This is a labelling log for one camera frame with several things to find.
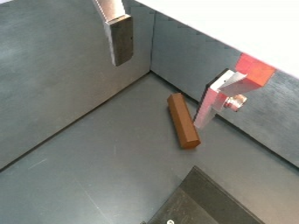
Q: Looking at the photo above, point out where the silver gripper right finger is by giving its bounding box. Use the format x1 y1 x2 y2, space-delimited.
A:
194 69 247 129

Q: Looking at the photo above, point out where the black curved peg holder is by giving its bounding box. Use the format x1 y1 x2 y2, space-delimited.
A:
146 166 266 224

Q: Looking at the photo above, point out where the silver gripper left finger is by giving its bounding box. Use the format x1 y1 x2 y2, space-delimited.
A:
92 0 134 67

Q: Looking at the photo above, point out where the brown hexagonal prism peg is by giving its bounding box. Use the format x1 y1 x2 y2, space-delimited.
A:
167 93 202 150

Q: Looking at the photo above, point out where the red shape-sorting block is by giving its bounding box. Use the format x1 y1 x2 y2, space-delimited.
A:
235 53 277 88

